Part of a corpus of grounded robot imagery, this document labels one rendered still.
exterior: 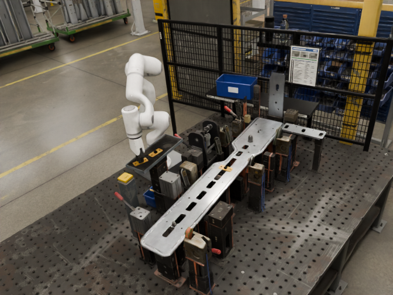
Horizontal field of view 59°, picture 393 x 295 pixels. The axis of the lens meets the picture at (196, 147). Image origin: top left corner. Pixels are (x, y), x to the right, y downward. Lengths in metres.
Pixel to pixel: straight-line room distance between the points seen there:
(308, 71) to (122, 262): 1.84
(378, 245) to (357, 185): 0.77
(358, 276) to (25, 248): 2.30
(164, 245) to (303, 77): 1.69
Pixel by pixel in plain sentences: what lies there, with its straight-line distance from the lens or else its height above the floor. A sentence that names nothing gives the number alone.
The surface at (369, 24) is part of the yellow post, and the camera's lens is 2.61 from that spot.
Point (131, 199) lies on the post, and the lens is 1.97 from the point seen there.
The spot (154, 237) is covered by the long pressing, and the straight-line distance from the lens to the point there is 1.77.
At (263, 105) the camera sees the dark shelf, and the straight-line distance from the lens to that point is 2.76.
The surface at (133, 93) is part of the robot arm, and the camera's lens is 1.88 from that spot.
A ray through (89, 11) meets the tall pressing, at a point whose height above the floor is 0.44.
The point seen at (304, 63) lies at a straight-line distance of 2.75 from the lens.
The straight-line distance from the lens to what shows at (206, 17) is 4.43.
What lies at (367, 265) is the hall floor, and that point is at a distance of 3.05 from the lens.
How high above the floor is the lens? 2.29
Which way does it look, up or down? 34 degrees down
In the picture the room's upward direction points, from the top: 6 degrees counter-clockwise
